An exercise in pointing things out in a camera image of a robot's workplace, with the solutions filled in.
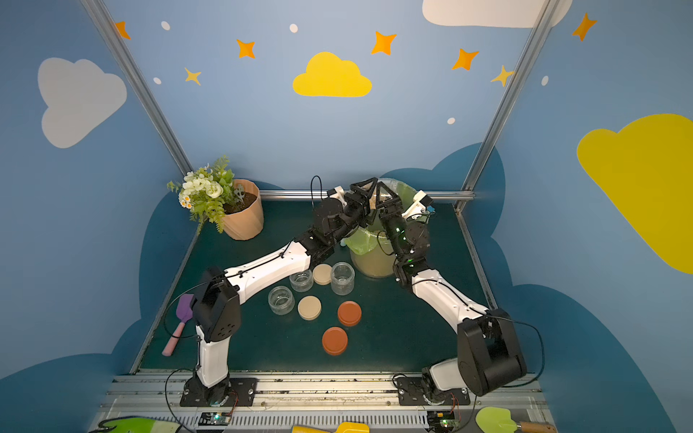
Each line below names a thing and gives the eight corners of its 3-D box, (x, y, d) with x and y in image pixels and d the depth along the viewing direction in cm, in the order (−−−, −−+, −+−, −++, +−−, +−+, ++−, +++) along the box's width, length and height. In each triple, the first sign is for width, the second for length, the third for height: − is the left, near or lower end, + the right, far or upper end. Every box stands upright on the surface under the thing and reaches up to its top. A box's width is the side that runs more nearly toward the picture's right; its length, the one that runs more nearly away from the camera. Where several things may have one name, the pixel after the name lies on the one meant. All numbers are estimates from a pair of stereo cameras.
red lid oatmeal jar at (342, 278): (331, 295, 95) (330, 284, 88) (332, 273, 100) (331, 261, 94) (354, 295, 95) (355, 284, 88) (354, 274, 100) (354, 262, 94)
